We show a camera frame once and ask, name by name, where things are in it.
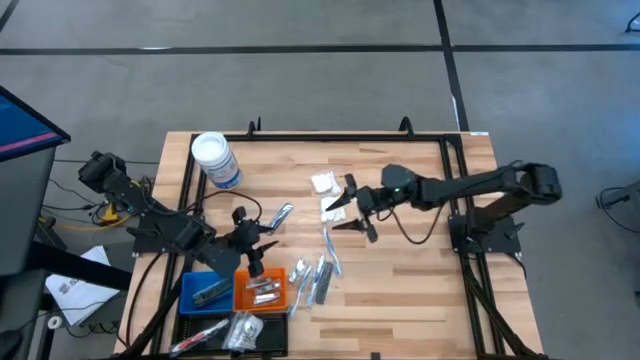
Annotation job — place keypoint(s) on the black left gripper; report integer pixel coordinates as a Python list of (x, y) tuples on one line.
[(246, 235)]

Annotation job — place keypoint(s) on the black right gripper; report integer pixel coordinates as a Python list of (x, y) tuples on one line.
[(370, 200)]

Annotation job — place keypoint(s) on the clear bag of cotton pads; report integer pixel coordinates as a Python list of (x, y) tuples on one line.
[(322, 183), (332, 210), (246, 330)]

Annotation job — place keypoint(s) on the silver nail clipper packet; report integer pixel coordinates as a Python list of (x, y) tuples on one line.
[(260, 281), (266, 299), (268, 289)]

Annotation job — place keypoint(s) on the bagged black comb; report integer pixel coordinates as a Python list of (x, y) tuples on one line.
[(325, 282), (212, 292)]

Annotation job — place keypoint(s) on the bagged red toothbrush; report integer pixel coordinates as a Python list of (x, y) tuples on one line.
[(197, 338)]

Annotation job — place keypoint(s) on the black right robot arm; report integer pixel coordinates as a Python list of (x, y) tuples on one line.
[(475, 185)]

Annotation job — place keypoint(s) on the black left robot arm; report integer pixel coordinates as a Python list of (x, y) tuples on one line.
[(150, 220)]

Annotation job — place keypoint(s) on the long silver nail file packet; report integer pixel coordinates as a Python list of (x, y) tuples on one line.
[(281, 217)]

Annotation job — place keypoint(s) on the crinkled clear packet silver clipper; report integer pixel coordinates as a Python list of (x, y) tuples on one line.
[(299, 270)]

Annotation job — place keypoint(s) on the orange slotted plastic basket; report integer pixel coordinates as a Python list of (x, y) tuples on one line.
[(241, 300)]

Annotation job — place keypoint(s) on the blue plastic bin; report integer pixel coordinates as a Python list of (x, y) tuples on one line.
[(192, 280)]

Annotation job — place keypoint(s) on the white wipes canister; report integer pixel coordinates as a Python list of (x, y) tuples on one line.
[(212, 150)]

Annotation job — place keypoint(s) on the black plastic bin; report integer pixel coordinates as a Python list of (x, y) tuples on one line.
[(280, 345)]

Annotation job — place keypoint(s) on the small white sticker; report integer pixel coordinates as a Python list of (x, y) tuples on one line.
[(479, 133)]

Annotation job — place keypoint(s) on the black desk beam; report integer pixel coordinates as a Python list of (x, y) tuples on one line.
[(75, 265)]

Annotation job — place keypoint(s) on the white paper sheet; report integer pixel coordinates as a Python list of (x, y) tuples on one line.
[(75, 300)]

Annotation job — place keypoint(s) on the white tape roll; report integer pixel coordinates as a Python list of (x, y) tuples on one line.
[(54, 322)]

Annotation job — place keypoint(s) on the grey cabinet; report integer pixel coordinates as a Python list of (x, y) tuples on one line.
[(25, 210)]

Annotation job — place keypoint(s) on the monitor with blue screen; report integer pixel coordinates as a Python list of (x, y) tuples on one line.
[(25, 125)]

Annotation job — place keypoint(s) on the grey stand leg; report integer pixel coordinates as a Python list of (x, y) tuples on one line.
[(625, 195)]

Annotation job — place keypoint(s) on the black floor object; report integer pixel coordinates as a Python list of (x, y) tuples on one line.
[(635, 22)]

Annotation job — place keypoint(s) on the black aluminium table frame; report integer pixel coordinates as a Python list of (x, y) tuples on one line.
[(325, 137)]

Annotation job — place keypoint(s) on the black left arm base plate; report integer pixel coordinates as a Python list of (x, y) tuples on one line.
[(142, 245)]

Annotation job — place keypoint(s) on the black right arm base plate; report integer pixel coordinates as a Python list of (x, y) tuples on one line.
[(500, 240)]

